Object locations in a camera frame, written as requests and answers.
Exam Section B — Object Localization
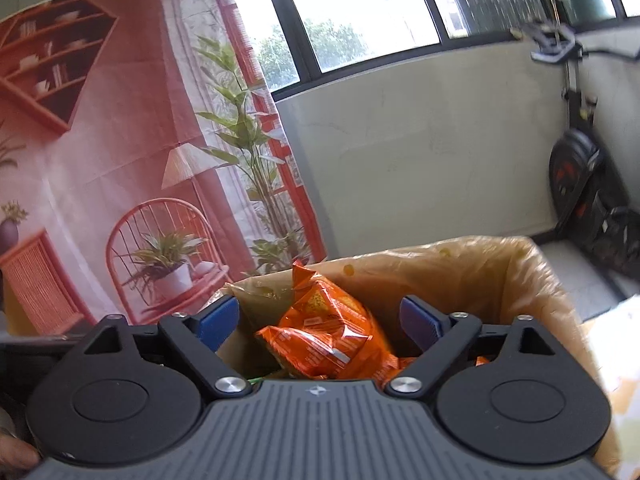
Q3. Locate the person's left hand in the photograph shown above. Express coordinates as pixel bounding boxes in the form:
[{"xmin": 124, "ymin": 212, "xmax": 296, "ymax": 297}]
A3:
[{"xmin": 0, "ymin": 407, "xmax": 42, "ymax": 470}]

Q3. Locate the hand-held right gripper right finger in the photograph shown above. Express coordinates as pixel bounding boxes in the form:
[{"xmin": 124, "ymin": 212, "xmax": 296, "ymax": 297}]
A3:
[{"xmin": 382, "ymin": 295, "xmax": 576, "ymax": 401}]

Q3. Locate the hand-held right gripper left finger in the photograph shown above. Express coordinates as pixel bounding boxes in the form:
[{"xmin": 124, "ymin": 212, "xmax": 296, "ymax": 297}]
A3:
[{"xmin": 60, "ymin": 294, "xmax": 253, "ymax": 401}]

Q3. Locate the orange snack packet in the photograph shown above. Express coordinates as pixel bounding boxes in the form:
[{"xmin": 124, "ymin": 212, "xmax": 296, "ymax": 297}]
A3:
[
  {"xmin": 255, "ymin": 324, "xmax": 416, "ymax": 382},
  {"xmin": 280, "ymin": 259, "xmax": 381, "ymax": 356}
]

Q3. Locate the black exercise bike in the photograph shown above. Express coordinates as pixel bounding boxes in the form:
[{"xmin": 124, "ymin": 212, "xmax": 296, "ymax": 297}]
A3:
[{"xmin": 510, "ymin": 15, "xmax": 640, "ymax": 288}]

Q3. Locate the printed room backdrop cloth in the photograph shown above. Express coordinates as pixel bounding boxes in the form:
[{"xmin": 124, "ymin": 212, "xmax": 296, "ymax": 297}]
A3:
[{"xmin": 0, "ymin": 0, "xmax": 329, "ymax": 337}]

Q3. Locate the cardboard box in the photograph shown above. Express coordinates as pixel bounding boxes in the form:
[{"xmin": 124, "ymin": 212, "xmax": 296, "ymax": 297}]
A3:
[{"xmin": 219, "ymin": 235, "xmax": 623, "ymax": 480}]

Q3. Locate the black framed window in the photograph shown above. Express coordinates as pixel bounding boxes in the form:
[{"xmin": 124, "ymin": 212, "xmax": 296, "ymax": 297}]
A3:
[{"xmin": 165, "ymin": 0, "xmax": 640, "ymax": 103}]

